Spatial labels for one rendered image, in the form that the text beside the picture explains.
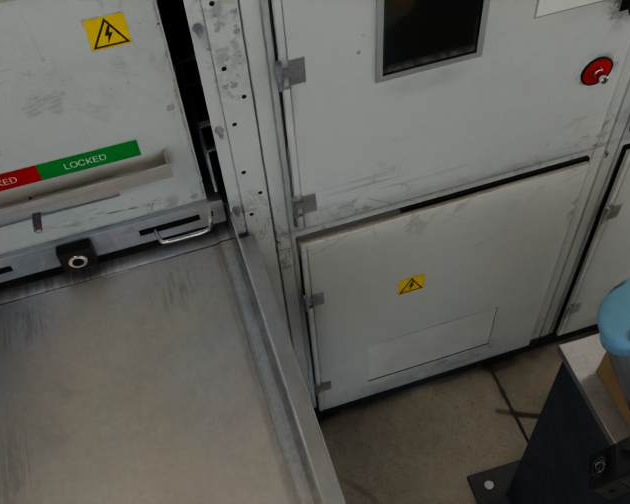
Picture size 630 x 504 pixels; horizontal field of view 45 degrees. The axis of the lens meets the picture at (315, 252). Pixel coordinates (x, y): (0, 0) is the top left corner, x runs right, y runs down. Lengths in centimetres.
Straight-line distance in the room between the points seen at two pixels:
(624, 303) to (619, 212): 117
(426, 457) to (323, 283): 70
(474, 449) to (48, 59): 147
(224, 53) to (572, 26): 57
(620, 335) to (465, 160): 82
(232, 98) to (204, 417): 50
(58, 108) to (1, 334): 43
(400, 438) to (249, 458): 97
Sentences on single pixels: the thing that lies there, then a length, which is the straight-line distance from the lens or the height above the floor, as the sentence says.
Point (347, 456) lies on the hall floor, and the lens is 210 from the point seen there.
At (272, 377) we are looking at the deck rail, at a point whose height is 85.
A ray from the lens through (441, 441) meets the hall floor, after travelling 212.
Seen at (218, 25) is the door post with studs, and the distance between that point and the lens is 110.
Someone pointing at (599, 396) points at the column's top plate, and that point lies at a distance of 139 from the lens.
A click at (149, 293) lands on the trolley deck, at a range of 137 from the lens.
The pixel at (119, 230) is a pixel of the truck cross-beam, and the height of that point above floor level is 92.
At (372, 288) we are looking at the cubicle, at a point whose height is 58.
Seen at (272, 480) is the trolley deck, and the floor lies 85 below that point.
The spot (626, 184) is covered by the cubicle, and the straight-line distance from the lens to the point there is 177.
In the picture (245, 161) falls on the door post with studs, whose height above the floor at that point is 103.
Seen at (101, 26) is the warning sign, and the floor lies 132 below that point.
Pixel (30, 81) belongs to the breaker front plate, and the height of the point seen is 126.
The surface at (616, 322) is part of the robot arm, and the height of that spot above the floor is 140.
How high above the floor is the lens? 194
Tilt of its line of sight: 53 degrees down
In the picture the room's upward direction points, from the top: 5 degrees counter-clockwise
